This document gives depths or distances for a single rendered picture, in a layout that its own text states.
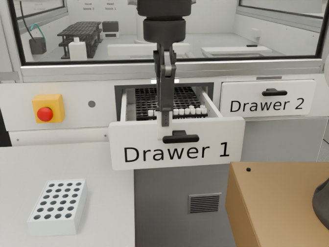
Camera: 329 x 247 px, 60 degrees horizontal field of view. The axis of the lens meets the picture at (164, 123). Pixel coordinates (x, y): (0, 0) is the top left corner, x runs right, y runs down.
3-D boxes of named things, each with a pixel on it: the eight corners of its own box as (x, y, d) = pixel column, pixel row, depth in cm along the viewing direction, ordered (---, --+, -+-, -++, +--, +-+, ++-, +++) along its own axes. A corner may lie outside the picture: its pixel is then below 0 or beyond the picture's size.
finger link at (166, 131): (172, 107, 57) (172, 108, 56) (171, 138, 60) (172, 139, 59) (156, 108, 56) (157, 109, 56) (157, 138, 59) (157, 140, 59)
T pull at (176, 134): (199, 142, 57) (199, 136, 57) (162, 144, 57) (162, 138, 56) (196, 134, 61) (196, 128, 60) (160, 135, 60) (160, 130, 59)
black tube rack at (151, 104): (206, 137, 73) (207, 113, 70) (137, 140, 71) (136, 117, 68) (189, 105, 93) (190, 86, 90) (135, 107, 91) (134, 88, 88)
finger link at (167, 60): (171, 40, 50) (176, 45, 45) (171, 70, 52) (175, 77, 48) (158, 41, 50) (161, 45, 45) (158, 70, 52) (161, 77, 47)
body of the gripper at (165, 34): (141, 15, 53) (143, 65, 57) (143, 19, 45) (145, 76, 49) (181, 15, 54) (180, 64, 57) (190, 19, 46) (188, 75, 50)
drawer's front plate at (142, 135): (240, 162, 65) (246, 119, 60) (112, 170, 62) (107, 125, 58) (237, 159, 67) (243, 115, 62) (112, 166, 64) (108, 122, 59)
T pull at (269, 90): (287, 95, 83) (288, 91, 82) (262, 96, 82) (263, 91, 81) (281, 91, 86) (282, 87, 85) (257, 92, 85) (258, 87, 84)
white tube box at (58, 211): (76, 234, 54) (73, 219, 52) (30, 237, 53) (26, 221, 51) (87, 192, 65) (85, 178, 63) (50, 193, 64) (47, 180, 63)
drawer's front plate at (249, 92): (309, 114, 90) (317, 81, 86) (220, 118, 87) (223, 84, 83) (306, 112, 92) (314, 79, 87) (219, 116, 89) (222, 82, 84)
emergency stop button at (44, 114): (53, 122, 76) (50, 108, 74) (37, 123, 76) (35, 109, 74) (56, 117, 79) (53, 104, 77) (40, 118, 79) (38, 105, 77)
